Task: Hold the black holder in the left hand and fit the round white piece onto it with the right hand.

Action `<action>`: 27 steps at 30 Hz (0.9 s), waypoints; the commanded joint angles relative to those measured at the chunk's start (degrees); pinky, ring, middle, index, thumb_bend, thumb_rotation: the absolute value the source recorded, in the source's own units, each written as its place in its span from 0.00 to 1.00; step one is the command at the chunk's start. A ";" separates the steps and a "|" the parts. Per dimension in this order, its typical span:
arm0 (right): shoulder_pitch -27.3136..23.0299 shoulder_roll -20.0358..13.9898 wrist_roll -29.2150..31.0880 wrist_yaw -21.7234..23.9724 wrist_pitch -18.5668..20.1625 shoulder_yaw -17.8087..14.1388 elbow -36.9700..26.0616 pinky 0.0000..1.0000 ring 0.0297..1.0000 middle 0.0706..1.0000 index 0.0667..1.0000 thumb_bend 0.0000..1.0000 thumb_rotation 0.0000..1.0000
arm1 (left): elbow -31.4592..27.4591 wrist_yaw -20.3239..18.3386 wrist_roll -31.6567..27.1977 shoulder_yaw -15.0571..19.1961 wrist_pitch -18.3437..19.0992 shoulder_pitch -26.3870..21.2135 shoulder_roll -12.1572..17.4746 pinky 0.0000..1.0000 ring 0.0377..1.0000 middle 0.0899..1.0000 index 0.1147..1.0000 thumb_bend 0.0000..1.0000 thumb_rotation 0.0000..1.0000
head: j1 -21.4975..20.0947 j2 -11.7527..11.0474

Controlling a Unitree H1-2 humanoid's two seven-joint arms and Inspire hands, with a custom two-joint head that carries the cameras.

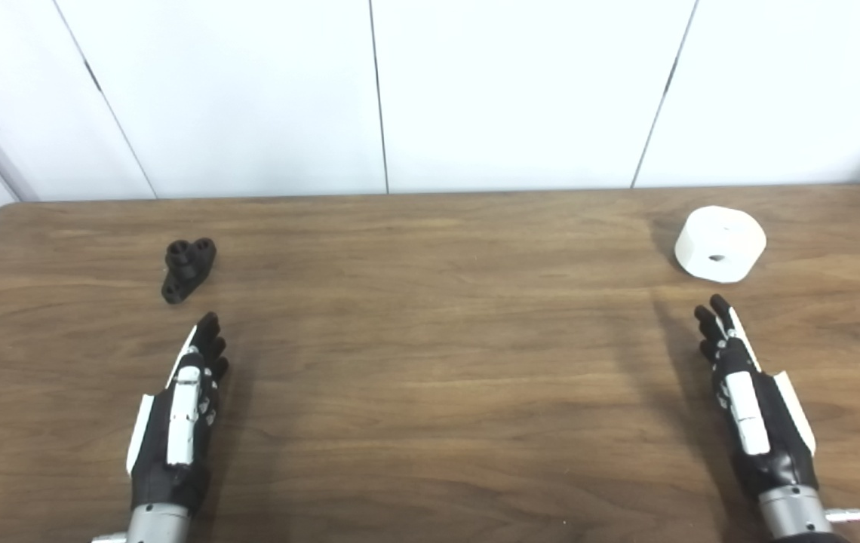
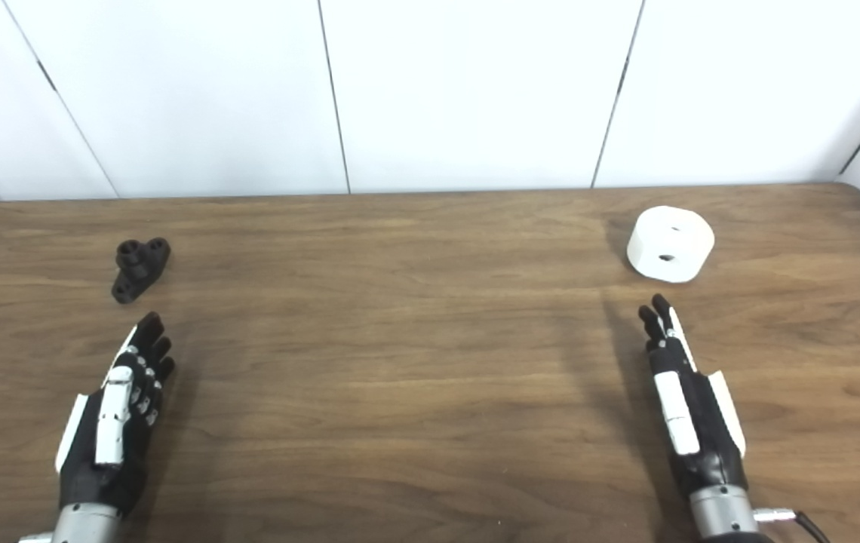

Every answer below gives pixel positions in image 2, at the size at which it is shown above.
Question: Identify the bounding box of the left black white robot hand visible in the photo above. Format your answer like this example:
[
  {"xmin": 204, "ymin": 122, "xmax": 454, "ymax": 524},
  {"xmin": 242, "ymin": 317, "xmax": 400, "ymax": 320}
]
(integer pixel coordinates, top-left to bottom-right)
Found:
[{"xmin": 55, "ymin": 311, "xmax": 177, "ymax": 517}]

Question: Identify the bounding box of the black plastic holder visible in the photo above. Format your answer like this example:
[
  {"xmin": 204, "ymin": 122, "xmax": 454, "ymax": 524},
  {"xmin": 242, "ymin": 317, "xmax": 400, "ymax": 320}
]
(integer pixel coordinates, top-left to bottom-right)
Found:
[{"xmin": 111, "ymin": 238, "xmax": 172, "ymax": 305}]

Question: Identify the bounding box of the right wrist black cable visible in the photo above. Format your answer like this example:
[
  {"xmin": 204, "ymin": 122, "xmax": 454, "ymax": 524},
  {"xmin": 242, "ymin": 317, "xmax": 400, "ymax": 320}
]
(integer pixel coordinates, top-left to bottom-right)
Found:
[{"xmin": 753, "ymin": 509, "xmax": 832, "ymax": 543}]

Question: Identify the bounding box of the round white plastic piece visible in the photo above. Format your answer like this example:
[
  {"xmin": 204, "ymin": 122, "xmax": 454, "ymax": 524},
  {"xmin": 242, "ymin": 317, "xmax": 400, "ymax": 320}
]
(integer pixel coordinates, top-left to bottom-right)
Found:
[{"xmin": 626, "ymin": 206, "xmax": 716, "ymax": 284}]

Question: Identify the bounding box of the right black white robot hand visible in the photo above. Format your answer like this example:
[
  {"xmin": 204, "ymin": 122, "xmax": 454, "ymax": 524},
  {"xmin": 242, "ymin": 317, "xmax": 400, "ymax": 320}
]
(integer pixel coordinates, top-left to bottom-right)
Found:
[{"xmin": 637, "ymin": 293, "xmax": 749, "ymax": 499}]

